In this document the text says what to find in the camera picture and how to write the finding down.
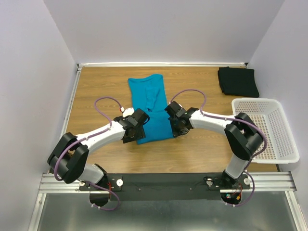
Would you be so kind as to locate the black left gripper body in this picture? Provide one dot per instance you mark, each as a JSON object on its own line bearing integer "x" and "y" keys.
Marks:
{"x": 139, "y": 134}

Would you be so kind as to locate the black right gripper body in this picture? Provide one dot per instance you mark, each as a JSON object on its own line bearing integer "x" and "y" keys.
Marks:
{"x": 177, "y": 130}

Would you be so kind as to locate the blue t shirt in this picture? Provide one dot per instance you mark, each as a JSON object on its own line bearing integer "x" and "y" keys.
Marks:
{"x": 149, "y": 95}

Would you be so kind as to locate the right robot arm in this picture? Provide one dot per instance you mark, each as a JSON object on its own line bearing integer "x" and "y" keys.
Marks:
{"x": 243, "y": 136}

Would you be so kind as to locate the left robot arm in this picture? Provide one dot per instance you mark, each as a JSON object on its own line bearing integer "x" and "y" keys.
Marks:
{"x": 69, "y": 157}

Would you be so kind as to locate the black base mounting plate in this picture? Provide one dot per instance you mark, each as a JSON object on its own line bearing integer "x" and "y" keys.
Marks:
{"x": 166, "y": 187}

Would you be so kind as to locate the folded black t shirt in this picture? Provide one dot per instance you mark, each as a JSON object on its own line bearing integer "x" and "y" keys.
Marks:
{"x": 238, "y": 82}

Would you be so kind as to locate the white plastic basket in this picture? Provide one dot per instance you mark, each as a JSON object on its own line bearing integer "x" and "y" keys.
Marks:
{"x": 268, "y": 115}

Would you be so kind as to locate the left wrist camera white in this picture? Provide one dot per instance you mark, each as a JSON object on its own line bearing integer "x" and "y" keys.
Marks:
{"x": 126, "y": 112}

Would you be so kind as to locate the aluminium left rail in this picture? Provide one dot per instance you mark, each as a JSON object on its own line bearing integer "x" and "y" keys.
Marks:
{"x": 70, "y": 103}

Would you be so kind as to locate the aluminium rail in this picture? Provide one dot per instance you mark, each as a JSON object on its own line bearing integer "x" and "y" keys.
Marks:
{"x": 163, "y": 64}
{"x": 264, "y": 182}
{"x": 70, "y": 103}

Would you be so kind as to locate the aluminium back rail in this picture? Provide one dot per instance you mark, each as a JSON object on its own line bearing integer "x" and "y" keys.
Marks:
{"x": 163, "y": 64}

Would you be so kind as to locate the aluminium front rail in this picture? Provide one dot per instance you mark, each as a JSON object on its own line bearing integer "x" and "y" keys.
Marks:
{"x": 264, "y": 182}

